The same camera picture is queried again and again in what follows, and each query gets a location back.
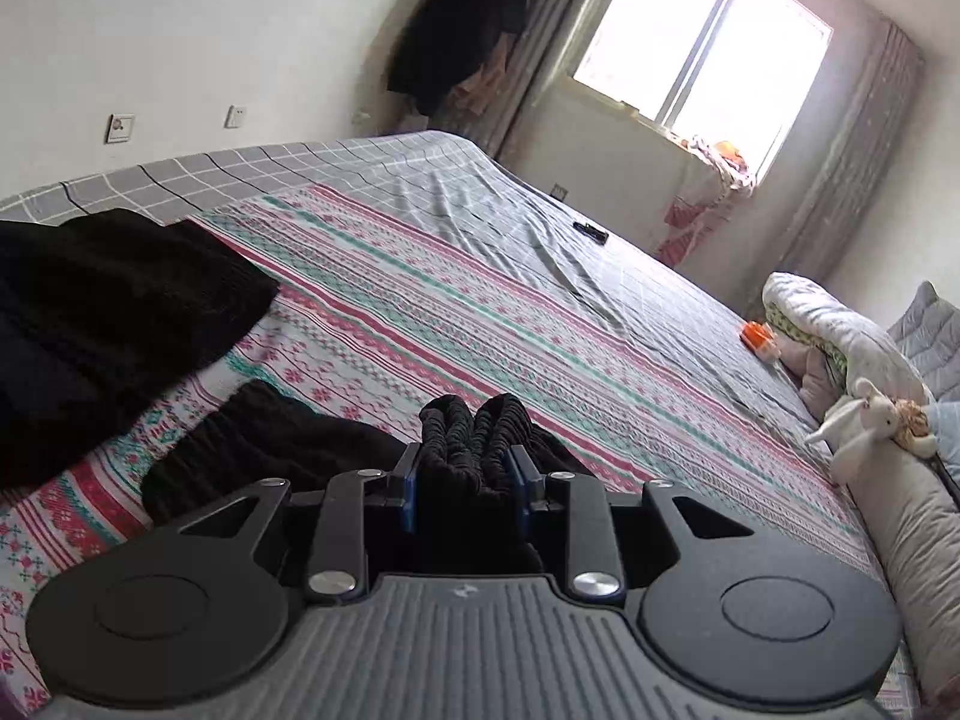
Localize beige long bolster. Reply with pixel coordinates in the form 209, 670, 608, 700
844, 442, 960, 713

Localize light blue checked pillow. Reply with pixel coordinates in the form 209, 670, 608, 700
924, 401, 960, 500

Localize pink patterned cloth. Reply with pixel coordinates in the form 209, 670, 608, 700
656, 135, 757, 267

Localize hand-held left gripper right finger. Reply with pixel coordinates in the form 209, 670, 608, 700
504, 446, 758, 607

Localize grey curtain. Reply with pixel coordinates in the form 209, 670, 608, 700
439, 0, 638, 162
772, 19, 927, 293

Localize pale pink cushion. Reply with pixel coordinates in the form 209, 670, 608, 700
776, 337, 841, 413

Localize grey checked bed sheet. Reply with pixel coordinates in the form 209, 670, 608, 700
0, 130, 815, 421

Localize rolled white floral quilt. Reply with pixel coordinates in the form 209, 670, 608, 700
761, 271, 935, 406

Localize white plush rabbit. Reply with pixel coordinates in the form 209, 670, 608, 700
804, 377, 901, 485

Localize patterned pink green blanket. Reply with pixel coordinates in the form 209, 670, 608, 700
0, 184, 923, 717

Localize window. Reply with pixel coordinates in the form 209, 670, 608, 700
571, 0, 835, 185

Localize black knit cloth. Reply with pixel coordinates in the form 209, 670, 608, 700
0, 208, 282, 492

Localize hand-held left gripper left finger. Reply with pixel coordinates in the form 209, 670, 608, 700
176, 444, 422, 607

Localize brown plush toy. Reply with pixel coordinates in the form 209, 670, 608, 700
891, 399, 940, 458

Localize grey quilted cushion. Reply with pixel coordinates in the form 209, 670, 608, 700
885, 281, 960, 402

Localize dark hanging clothes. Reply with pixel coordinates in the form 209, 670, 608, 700
386, 0, 528, 117

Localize black pants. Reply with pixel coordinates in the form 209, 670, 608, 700
141, 379, 601, 578

